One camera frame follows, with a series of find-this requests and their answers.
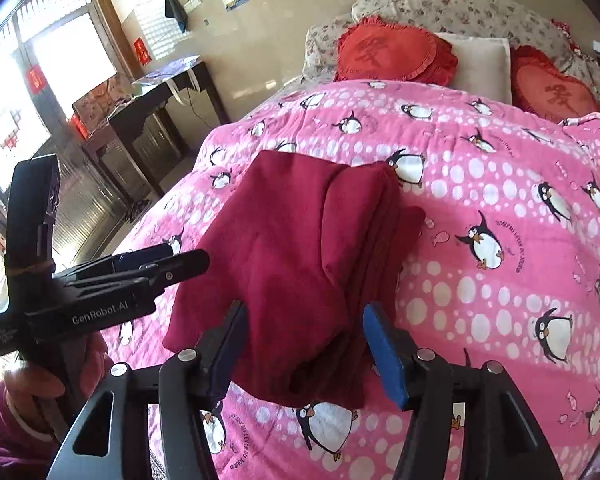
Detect large floral pillow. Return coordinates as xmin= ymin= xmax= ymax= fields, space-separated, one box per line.
xmin=351 ymin=0 xmax=600 ymax=111

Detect grey ribbed panel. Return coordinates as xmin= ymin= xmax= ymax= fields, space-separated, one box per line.
xmin=129 ymin=114 xmax=192 ymax=173

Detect red heart cushion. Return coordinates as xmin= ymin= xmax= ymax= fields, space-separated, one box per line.
xmin=333 ymin=16 xmax=459 ymax=87
xmin=510 ymin=45 xmax=600 ymax=124

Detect dark red garment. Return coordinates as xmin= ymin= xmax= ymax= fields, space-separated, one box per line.
xmin=162 ymin=150 xmax=427 ymax=409

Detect small floral pillow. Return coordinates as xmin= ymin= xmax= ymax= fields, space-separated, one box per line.
xmin=301 ymin=14 xmax=362 ymax=84

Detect window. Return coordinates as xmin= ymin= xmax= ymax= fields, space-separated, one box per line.
xmin=0 ymin=0 xmax=133 ymax=196

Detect person's left forearm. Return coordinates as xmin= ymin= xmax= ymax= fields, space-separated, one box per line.
xmin=0 ymin=390 xmax=73 ymax=480

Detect papers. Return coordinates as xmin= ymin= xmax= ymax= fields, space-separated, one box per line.
xmin=131 ymin=57 xmax=204 ymax=87

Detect dark wooden table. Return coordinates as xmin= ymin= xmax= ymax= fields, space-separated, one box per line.
xmin=80 ymin=59 xmax=232 ymax=197

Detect white strap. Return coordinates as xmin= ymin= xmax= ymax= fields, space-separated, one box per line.
xmin=166 ymin=76 xmax=202 ymax=107

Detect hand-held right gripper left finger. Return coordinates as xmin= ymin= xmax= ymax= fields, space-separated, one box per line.
xmin=46 ymin=300 xmax=249 ymax=480

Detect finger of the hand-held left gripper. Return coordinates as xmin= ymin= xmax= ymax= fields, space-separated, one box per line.
xmin=65 ymin=244 xmax=177 ymax=281
xmin=107 ymin=249 xmax=211 ymax=300

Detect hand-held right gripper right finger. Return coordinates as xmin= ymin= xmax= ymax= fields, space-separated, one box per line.
xmin=361 ymin=302 xmax=565 ymax=480

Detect pink penguin blanket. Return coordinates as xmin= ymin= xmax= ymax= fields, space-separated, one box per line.
xmin=114 ymin=79 xmax=600 ymax=480

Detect printed cardboard box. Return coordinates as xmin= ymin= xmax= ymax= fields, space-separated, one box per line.
xmin=72 ymin=77 xmax=133 ymax=132

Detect pair of slippers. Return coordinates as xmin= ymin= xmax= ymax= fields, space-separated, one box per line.
xmin=124 ymin=199 xmax=152 ymax=223

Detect white pillow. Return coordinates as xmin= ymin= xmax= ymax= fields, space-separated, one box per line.
xmin=434 ymin=32 xmax=513 ymax=107

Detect dark hanging cloth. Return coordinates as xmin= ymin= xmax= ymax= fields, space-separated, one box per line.
xmin=163 ymin=0 xmax=189 ymax=34

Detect person's left hand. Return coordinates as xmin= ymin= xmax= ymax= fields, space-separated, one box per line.
xmin=2 ymin=332 xmax=115 ymax=435

